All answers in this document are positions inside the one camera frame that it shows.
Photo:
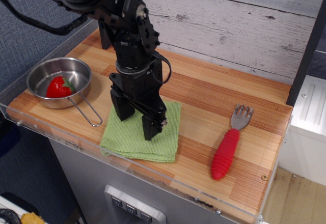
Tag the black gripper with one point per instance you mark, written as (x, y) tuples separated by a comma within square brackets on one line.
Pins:
[(140, 92)]

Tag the green cloth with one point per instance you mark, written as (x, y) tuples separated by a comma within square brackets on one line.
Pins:
[(126, 138)]

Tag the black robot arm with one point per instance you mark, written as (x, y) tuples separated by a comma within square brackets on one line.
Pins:
[(125, 25)]

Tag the small steel pot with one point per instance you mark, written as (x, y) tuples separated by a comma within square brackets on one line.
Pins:
[(77, 71)]

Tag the red toy strawberry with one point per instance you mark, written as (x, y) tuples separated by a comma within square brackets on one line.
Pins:
[(60, 87)]

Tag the silver dispenser button panel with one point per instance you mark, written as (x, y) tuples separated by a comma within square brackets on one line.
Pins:
[(129, 209)]

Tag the clear acrylic edge guard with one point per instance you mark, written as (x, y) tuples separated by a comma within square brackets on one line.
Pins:
[(217, 62)]

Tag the yellow object bottom left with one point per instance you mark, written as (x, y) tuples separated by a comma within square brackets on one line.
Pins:
[(31, 218)]

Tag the white grooved side unit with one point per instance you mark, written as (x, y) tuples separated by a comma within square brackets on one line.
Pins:
[(303, 150)]

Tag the dark left upright post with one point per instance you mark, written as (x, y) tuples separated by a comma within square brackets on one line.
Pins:
[(106, 35)]

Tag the dark upright post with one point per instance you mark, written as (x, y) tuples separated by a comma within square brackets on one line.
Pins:
[(106, 35), (307, 56)]

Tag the red handled metal fork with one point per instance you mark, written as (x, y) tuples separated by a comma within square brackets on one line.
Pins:
[(223, 157)]

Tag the dark right upright post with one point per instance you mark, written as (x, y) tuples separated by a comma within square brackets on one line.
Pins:
[(307, 56)]

